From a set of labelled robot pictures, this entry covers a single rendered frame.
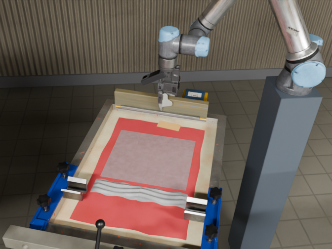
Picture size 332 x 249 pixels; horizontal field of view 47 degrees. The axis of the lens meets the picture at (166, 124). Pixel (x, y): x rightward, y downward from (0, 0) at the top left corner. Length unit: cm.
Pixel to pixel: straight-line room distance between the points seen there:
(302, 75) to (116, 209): 82
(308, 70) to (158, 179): 68
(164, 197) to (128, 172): 20
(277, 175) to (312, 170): 128
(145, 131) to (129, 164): 23
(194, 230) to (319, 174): 194
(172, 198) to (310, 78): 66
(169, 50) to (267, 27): 253
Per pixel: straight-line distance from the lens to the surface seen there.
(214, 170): 150
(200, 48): 143
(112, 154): 160
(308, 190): 299
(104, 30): 362
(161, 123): 176
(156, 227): 135
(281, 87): 164
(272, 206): 207
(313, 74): 145
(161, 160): 157
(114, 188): 145
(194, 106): 159
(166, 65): 149
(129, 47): 370
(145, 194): 143
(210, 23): 153
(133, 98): 163
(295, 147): 180
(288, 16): 137
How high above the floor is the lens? 203
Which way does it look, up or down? 38 degrees down
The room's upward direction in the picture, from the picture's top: 3 degrees clockwise
